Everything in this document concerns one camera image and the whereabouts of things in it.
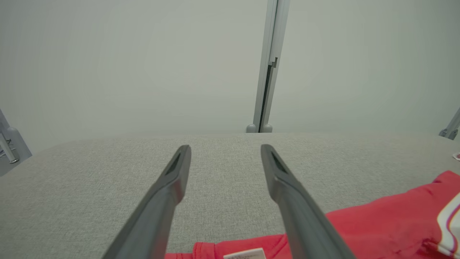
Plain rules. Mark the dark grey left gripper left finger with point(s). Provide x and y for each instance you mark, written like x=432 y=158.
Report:
x=158 y=216

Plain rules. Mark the grey frame bracket left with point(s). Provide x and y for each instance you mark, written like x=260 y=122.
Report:
x=14 y=144

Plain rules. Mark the red white sports jersey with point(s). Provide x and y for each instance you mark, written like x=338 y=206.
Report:
x=388 y=223

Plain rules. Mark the small grey door latch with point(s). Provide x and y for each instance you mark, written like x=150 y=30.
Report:
x=274 y=63

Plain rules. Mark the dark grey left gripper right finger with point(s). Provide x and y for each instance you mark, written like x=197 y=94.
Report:
x=302 y=223

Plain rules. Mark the red shorts with white stripe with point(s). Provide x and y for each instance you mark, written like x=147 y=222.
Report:
x=457 y=156

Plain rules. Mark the grey cylindrical post foot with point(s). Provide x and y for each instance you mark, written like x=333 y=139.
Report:
x=251 y=128
x=267 y=128

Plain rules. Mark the grey metal partition post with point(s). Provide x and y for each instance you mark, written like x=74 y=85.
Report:
x=451 y=129
x=280 y=36

